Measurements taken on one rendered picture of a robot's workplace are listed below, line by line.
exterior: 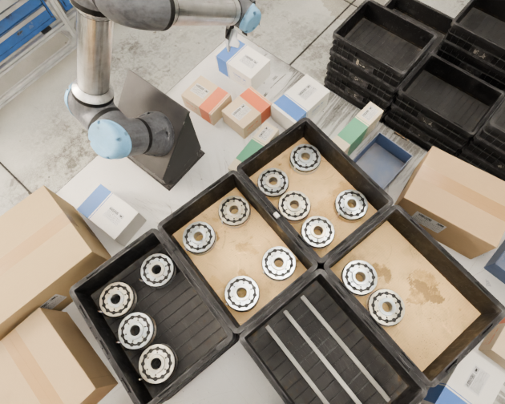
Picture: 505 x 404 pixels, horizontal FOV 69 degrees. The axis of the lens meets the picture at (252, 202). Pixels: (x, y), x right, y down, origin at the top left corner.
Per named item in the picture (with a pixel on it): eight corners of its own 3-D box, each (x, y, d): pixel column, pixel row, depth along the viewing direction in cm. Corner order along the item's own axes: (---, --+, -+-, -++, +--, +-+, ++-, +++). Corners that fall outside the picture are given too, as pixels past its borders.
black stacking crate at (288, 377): (240, 337, 109) (237, 337, 98) (316, 274, 115) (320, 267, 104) (333, 464, 96) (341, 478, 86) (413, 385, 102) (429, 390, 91)
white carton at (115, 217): (86, 216, 138) (74, 207, 129) (108, 191, 141) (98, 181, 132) (124, 246, 133) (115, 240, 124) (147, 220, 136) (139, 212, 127)
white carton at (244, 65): (216, 69, 159) (213, 54, 151) (235, 52, 162) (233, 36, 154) (252, 93, 154) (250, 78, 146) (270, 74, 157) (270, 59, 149)
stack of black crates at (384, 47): (320, 93, 219) (331, 33, 177) (349, 62, 226) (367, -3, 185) (377, 129, 208) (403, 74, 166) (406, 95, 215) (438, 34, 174)
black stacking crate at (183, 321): (86, 295, 116) (68, 290, 105) (165, 237, 121) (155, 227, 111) (155, 408, 103) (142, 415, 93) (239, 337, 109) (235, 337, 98)
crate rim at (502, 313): (320, 267, 106) (321, 265, 103) (393, 204, 111) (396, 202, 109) (427, 389, 93) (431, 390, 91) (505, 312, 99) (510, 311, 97)
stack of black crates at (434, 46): (360, 51, 229) (369, 21, 208) (387, 22, 236) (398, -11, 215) (416, 83, 218) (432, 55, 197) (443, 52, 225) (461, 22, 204)
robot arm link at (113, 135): (139, 163, 120) (106, 170, 108) (114, 134, 122) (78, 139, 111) (155, 135, 114) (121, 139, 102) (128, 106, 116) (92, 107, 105)
